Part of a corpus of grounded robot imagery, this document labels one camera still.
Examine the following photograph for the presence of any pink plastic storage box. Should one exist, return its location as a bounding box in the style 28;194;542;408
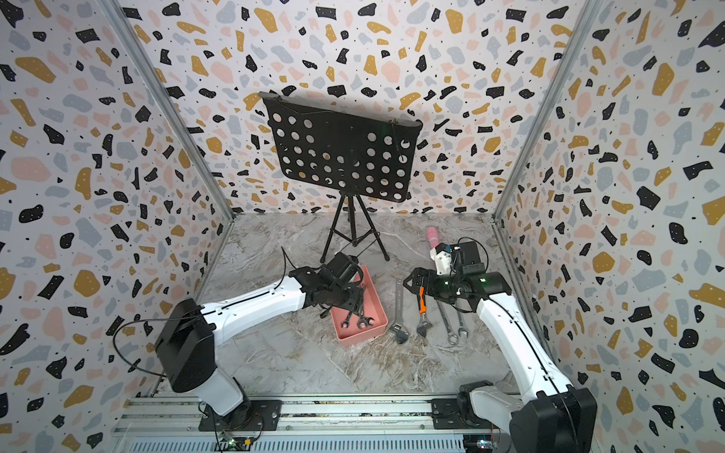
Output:
330;265;388;347

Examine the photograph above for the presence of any small dark combination wrench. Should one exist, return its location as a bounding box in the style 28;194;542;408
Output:
340;311;353;330

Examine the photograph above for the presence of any silver combination wrench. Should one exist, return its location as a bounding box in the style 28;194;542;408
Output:
436;299;460;347
456;310;469;340
357;304;375;330

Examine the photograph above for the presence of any large silver adjustable wrench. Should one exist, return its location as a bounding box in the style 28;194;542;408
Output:
389;279;410;345

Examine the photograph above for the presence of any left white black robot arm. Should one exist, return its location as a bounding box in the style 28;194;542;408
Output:
155;255;364;418

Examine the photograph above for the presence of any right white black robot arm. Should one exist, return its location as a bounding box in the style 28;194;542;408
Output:
402;267;598;452

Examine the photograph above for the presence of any silver combination wrench in box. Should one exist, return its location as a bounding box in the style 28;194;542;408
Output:
357;304;375;330

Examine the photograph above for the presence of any pink cylinder tube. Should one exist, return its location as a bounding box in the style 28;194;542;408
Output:
426;226;441;255

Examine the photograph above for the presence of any black perforated music stand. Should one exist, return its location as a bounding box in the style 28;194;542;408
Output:
259;92;423;263

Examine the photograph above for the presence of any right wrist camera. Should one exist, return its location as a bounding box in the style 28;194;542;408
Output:
430;241;488;277

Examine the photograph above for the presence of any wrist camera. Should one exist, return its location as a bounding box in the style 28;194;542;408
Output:
327;252;362;284
430;241;488;277

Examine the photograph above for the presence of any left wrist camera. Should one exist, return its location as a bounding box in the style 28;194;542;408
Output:
327;252;362;284

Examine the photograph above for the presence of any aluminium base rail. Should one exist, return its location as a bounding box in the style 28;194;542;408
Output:
110;393;596;453

